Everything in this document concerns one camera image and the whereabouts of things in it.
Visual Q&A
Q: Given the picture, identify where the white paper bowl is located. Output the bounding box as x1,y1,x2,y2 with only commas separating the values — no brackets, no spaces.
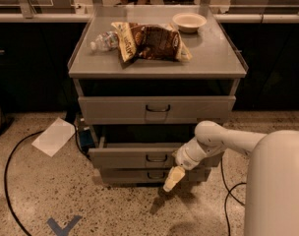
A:
172,13,207,33

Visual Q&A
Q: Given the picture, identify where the grey drawer cabinet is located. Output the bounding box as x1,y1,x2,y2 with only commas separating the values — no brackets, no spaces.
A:
67,5,249,149

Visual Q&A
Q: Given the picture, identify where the blue tape mark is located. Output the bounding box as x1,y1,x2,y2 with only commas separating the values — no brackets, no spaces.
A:
47,215,82,236

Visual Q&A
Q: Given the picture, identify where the white paper sheet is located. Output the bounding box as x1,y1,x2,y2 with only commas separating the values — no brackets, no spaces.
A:
32,118,75,157

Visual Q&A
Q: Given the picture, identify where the brown yellow chip bag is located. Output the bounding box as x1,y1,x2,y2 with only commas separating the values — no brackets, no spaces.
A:
111,22,192,62

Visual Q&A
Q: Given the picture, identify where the grey bottom drawer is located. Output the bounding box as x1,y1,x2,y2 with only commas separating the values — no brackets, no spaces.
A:
99,167,210,184

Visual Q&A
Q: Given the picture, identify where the black cable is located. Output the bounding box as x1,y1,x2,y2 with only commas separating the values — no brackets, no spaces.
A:
3,129,45,236
219,157,248,236

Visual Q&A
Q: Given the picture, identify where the grey top drawer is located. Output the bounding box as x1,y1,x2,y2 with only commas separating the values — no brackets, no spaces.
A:
79,96,236,125

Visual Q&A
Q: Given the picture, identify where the clear plastic water bottle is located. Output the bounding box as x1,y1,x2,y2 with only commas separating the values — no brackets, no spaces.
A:
90,31,119,52

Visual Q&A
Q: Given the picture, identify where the white counter ledge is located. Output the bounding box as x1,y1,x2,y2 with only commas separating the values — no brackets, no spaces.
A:
0,14,299,24

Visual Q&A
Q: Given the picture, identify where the grey drawer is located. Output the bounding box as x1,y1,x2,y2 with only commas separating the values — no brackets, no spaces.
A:
79,96,236,125
88,135,224,170
99,167,210,184

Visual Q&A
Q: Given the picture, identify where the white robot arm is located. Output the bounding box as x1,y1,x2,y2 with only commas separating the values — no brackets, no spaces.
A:
163,121,299,236

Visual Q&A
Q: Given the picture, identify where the black cable right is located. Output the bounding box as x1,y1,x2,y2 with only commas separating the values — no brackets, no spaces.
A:
219,157,248,236

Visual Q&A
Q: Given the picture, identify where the black cable left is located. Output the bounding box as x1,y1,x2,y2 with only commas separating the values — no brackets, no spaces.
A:
3,129,45,236

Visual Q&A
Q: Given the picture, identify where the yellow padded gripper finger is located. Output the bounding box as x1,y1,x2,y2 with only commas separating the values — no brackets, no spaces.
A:
163,166,185,192

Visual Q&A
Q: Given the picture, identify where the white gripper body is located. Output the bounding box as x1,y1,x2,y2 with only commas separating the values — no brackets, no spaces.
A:
175,146,201,170

